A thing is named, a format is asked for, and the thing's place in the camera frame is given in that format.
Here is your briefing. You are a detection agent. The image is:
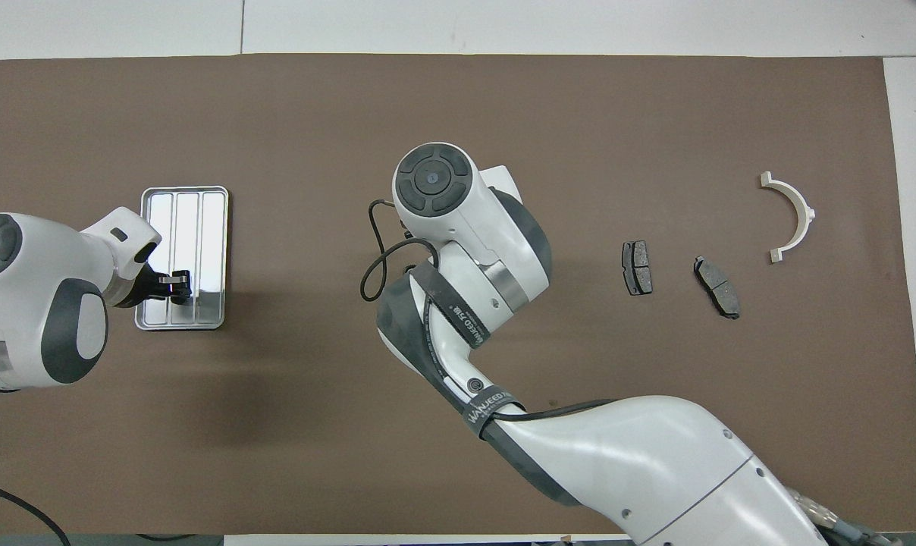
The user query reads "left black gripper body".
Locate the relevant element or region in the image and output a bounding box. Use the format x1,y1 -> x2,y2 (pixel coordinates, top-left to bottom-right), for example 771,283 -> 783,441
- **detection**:
113,262 -> 174,309

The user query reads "silver metal tray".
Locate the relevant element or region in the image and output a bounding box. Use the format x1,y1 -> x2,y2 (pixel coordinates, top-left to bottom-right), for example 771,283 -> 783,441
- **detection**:
134,186 -> 230,331

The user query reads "brown table mat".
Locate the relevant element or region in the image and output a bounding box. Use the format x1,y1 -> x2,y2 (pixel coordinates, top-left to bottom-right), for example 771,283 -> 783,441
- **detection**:
0,53 -> 916,535

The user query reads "short grey brake pad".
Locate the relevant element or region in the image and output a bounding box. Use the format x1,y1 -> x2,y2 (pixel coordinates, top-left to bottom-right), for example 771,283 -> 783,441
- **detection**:
622,240 -> 654,297

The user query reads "long grey brake pad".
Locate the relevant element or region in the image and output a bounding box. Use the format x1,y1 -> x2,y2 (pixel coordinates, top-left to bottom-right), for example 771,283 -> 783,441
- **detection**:
693,256 -> 741,320

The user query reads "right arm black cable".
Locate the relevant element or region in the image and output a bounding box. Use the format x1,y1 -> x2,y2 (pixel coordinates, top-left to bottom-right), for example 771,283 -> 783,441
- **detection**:
360,199 -> 618,425

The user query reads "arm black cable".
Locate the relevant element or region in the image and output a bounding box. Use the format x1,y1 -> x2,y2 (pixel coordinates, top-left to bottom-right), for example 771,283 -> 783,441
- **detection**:
360,199 -> 618,425
0,479 -> 72,546

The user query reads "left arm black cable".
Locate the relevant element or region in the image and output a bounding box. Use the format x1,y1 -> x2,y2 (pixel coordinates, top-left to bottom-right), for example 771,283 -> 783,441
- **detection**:
0,479 -> 72,546

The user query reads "black velcro cable strap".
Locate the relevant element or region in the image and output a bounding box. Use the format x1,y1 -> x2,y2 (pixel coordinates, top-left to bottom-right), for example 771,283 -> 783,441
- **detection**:
411,262 -> 493,348
462,383 -> 521,442

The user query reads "white semicircular bracket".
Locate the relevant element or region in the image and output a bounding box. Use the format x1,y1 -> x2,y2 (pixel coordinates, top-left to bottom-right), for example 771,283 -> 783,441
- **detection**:
759,171 -> 817,264

